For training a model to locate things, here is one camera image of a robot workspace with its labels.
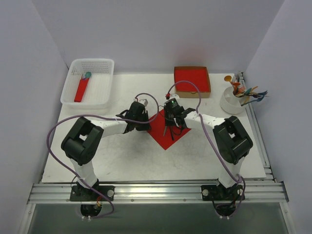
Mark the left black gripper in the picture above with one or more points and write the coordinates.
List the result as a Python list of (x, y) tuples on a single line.
[(143, 122)]

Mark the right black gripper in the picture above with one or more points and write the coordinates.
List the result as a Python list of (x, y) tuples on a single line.
[(169, 122)]

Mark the red paper napkin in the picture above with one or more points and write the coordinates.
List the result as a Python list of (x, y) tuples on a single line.
[(157, 129)]

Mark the black handled metal fork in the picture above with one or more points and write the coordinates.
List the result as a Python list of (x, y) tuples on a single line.
[(172, 133)]

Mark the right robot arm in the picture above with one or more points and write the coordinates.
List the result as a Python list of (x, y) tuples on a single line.
[(227, 137)]

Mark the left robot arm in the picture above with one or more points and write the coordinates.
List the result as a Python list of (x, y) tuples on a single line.
[(82, 141)]

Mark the rolled red napkin bundle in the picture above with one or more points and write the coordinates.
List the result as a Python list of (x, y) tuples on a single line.
[(81, 89)]

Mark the stack of red napkins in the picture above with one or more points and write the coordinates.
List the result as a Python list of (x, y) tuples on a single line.
[(196, 75)]

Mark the cardboard box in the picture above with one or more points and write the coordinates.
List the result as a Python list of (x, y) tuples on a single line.
[(187, 89)]

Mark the white plastic perforated basket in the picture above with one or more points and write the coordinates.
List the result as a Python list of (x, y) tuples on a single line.
[(99, 85)]

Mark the white utensil cup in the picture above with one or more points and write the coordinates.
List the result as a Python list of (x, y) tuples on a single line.
[(230, 103)]

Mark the orange plastic spoon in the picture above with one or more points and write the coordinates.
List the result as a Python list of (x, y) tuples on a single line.
[(228, 79)]

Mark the orange plastic fork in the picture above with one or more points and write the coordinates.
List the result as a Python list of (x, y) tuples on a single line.
[(238, 87)]

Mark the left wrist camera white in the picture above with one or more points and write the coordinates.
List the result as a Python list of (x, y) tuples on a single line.
[(141, 101)]

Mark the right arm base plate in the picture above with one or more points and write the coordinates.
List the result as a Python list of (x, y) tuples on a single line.
[(220, 193)]

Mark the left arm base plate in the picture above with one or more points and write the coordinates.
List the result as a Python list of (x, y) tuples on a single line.
[(107, 193)]

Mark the aluminium mounting rail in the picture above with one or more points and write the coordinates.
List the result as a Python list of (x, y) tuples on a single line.
[(156, 193)]

